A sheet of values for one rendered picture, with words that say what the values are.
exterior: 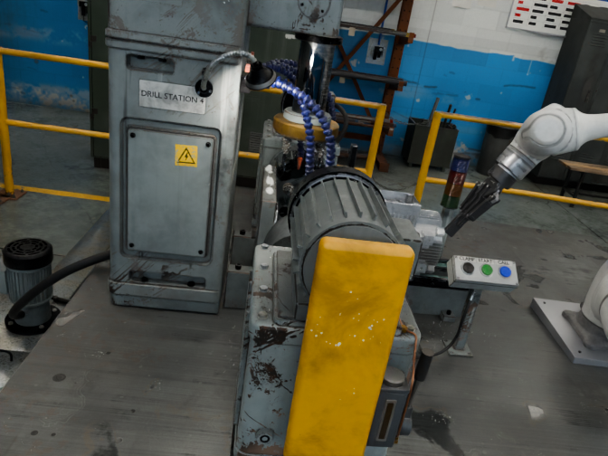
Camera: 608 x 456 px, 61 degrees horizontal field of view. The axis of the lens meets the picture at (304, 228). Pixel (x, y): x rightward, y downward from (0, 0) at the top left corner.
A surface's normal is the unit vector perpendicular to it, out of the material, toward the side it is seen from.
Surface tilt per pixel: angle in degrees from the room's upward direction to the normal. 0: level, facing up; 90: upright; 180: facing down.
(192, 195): 90
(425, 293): 90
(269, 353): 89
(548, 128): 79
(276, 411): 89
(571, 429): 0
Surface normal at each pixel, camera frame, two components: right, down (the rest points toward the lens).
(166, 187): 0.05, 0.41
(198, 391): 0.14, -0.90
